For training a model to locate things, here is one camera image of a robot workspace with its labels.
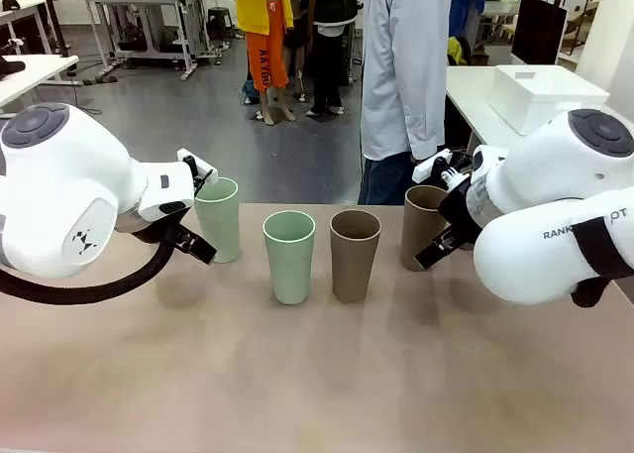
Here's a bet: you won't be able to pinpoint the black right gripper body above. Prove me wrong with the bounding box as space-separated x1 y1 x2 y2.
438 182 484 241

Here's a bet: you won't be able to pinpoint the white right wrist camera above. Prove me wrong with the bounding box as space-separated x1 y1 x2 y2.
412 148 470 191

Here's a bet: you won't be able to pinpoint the mannequin yellow jacket orange shorts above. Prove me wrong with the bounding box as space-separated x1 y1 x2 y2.
222 0 297 127

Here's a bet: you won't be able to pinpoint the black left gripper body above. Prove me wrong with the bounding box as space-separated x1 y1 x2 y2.
167 222 199 253

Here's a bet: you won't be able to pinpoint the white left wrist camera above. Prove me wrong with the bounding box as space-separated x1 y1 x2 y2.
176 148 220 186

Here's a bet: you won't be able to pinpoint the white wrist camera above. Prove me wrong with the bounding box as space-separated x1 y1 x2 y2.
176 148 220 186
412 148 470 191

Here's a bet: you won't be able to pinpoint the black tripod pole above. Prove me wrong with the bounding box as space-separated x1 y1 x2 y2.
39 0 71 58

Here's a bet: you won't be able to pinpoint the small white desk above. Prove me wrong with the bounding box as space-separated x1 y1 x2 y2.
0 54 80 110

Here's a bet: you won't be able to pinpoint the black object on desk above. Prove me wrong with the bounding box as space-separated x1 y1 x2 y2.
0 58 27 81

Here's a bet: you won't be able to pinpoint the person in dark clothes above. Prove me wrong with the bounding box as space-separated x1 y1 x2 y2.
295 0 359 118

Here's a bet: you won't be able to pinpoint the black braided cable sleeve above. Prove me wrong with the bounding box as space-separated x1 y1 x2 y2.
0 222 180 305

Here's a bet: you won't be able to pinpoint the person in blue jacket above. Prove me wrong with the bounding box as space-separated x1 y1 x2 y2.
449 0 489 53

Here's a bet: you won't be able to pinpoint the yellow green jacket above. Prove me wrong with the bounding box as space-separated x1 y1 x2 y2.
447 36 473 66

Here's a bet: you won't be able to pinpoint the large white desk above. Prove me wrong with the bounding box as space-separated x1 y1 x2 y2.
444 64 634 176

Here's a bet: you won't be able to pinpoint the black monitor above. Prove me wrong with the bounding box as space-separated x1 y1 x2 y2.
510 0 570 67

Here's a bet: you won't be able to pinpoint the black strap on arm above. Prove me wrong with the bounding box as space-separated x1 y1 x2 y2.
569 213 634 309

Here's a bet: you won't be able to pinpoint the person in white shirt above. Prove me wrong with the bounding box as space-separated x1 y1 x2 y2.
357 0 453 206

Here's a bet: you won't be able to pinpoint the wooden shelf unit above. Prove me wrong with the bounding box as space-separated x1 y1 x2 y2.
564 0 605 57

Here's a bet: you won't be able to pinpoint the light green cup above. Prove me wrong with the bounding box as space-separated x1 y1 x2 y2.
262 210 317 305
194 176 242 265

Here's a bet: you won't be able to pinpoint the white plastic basket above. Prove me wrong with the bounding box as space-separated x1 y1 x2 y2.
488 64 611 137

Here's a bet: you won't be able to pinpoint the white desk with dark front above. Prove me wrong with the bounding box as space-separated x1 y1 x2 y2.
0 0 64 53

